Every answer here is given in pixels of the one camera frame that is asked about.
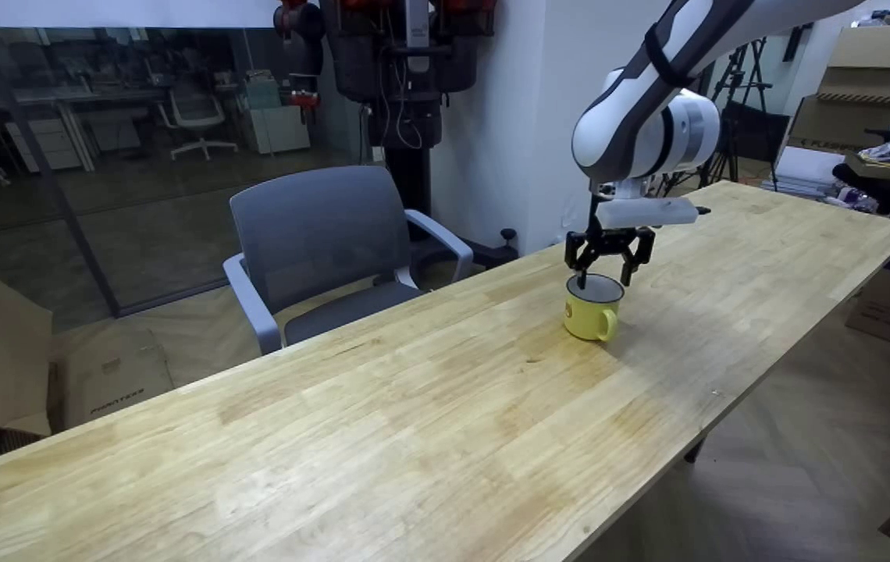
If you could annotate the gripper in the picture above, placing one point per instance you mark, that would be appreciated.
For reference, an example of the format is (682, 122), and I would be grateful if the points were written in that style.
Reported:
(613, 239)

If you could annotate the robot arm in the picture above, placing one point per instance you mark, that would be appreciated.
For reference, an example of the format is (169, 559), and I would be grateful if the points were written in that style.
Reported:
(648, 117)

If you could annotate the yellow enamel mug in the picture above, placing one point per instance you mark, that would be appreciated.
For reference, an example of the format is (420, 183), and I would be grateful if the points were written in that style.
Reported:
(587, 316)

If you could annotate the black stand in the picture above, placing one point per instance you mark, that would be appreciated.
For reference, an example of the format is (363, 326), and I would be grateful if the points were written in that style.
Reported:
(738, 86)

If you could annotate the stack of white sheets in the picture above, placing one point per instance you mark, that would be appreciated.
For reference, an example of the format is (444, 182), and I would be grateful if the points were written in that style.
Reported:
(804, 168)

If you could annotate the red and black robot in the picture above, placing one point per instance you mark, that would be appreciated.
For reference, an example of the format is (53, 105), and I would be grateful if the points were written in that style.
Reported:
(406, 94)

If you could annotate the grey office chair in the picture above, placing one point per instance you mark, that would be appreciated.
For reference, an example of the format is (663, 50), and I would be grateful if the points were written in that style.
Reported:
(312, 234)

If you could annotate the stack of cardboard boxes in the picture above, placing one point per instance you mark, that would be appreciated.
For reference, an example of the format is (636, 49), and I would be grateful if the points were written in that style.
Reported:
(874, 86)

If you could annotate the pale green cabinet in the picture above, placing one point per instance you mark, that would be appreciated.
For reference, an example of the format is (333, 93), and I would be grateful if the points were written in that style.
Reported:
(273, 125)

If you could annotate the printed cardboard box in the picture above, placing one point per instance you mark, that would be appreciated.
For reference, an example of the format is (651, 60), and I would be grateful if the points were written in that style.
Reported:
(113, 375)

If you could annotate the office desk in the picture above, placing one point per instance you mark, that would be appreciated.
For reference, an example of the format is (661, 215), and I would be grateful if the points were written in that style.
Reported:
(86, 97)

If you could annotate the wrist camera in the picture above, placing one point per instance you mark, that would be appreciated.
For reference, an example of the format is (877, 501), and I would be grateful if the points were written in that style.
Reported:
(648, 212)

